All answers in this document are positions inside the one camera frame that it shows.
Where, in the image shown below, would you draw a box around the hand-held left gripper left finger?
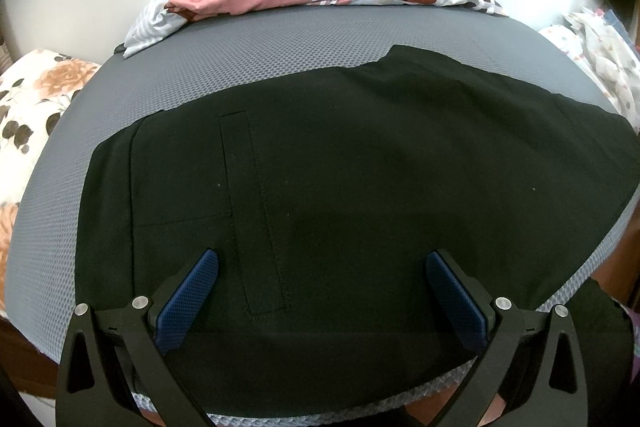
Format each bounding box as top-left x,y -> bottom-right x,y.
56,248 -> 221,427

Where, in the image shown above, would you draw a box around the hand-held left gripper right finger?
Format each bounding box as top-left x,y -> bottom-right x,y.
424,248 -> 588,427

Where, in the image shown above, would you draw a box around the black pants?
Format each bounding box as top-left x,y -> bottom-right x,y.
75,44 -> 632,415

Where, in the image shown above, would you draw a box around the floral pillow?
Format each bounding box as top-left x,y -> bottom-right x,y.
0,49 -> 103,323

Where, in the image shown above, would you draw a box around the grey mesh bed mat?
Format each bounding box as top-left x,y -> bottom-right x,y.
2,2 -> 631,427

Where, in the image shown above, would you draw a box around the white floral cloth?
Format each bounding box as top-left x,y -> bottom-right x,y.
540,7 -> 640,132

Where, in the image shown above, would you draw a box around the wooden bed frame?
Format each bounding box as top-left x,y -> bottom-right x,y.
0,312 -> 61,408

